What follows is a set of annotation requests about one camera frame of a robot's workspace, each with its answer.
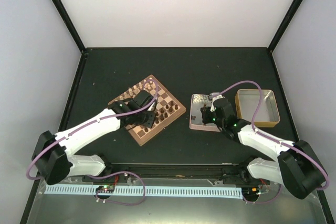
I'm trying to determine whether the pink metal tin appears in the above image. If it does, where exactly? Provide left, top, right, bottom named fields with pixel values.
left=189, top=94, right=219, bottom=132

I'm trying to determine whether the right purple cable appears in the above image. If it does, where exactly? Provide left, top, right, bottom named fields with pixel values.
left=217, top=80, right=330, bottom=205

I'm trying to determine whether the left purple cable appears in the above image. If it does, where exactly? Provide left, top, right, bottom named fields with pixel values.
left=26, top=79, right=160, bottom=182

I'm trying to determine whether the black frame post right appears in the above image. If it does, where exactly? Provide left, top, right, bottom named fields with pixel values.
left=268, top=0, right=303, bottom=53

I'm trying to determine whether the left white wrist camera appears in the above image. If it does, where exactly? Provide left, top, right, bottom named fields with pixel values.
left=148, top=101, right=157, bottom=111

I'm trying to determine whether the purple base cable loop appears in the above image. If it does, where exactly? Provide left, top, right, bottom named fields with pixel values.
left=86, top=172, right=146, bottom=207

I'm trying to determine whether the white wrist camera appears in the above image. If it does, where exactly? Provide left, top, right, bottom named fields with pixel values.
left=148, top=101, right=157, bottom=111
left=209, top=92, right=223, bottom=112

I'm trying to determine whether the light blue cable duct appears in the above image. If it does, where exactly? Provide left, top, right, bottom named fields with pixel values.
left=44, top=184, right=243, bottom=199

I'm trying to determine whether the wooden chess board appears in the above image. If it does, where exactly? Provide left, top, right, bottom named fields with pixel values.
left=108, top=75, right=186, bottom=146

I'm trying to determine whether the black frame post left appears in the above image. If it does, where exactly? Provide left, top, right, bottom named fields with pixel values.
left=51, top=0, right=86, bottom=53

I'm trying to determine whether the white chess pieces group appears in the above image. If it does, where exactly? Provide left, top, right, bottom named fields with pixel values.
left=124, top=77, right=156, bottom=98

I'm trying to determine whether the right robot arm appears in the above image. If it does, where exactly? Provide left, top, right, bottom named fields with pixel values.
left=200, top=97, right=329, bottom=199

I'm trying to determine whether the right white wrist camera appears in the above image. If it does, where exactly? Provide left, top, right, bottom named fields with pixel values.
left=209, top=92, right=223, bottom=112

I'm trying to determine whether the gold metal tin lid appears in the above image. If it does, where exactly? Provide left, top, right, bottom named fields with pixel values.
left=234, top=89, right=281, bottom=129

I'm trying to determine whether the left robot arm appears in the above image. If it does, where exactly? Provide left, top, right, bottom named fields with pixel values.
left=31, top=90, right=157, bottom=185

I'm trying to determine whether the black frame post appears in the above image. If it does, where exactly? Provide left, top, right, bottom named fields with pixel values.
left=268, top=0, right=303, bottom=53
left=51, top=0, right=86, bottom=53

